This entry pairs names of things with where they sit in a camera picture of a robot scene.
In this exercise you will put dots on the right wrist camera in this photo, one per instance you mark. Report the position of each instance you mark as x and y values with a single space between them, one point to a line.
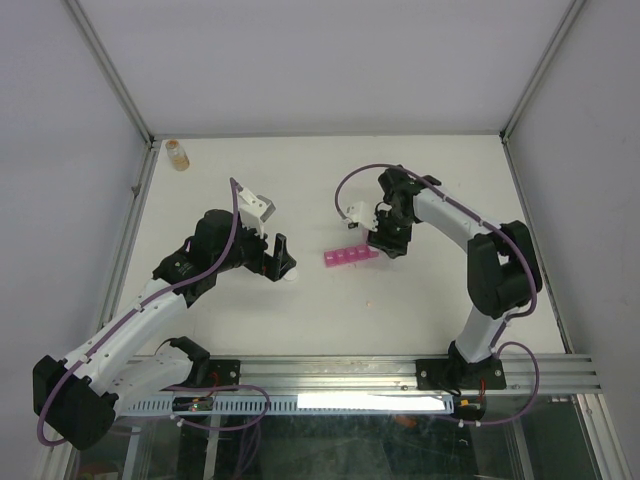
361 215

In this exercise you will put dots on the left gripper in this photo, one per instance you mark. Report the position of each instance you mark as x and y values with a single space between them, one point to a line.
271 267

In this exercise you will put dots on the small amber bottle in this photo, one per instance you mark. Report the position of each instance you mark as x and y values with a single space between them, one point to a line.
177 155

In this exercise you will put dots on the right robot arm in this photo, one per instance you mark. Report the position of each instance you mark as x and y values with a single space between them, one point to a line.
503 277

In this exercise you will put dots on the left aluminium frame post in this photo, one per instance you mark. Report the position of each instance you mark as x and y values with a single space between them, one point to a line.
98 50

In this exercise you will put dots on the aluminium mounting rail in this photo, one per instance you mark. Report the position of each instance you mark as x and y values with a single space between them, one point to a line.
510 374

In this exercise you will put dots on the pink weekly pill organizer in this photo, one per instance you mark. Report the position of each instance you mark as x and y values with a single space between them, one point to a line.
349 255

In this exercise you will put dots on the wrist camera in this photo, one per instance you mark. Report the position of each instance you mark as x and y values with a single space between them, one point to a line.
254 210
361 215

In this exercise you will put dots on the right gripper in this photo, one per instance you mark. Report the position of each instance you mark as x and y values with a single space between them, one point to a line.
392 245

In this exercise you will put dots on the aluminium frame post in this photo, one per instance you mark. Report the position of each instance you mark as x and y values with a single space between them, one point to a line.
98 50
556 41

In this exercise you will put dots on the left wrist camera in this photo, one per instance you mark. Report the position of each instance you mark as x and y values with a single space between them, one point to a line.
254 210

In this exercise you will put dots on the right aluminium frame post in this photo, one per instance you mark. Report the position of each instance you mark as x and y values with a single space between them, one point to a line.
556 41

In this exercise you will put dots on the slotted cable duct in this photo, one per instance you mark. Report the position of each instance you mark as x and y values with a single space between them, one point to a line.
301 404

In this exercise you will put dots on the white bottle cap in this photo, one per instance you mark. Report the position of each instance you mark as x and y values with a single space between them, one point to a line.
291 275

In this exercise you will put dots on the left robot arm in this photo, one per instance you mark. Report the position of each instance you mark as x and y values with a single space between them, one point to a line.
82 395

